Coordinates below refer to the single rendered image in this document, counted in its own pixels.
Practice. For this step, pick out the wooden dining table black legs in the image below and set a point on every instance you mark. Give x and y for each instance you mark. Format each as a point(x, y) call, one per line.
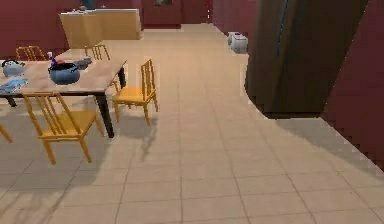
point(96, 75)

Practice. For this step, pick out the spray bottle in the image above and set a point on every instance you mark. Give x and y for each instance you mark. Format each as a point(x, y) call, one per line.
point(51, 58)

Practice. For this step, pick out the light wooden counter cabinet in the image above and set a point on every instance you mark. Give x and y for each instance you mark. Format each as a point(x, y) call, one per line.
point(103, 28)

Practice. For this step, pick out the blue cloth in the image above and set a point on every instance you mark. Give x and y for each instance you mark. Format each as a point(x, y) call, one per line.
point(12, 85)

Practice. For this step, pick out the blue round pot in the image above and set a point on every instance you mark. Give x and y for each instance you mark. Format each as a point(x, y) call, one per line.
point(64, 74)

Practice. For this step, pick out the grey kettle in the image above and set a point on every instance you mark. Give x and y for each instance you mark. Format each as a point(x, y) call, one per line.
point(13, 68)

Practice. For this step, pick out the white bin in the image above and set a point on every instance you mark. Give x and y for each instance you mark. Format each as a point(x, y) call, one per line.
point(238, 42)

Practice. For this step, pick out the yellow wooden chair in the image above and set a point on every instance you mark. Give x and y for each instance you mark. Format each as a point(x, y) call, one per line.
point(63, 124)
point(30, 53)
point(98, 52)
point(138, 93)

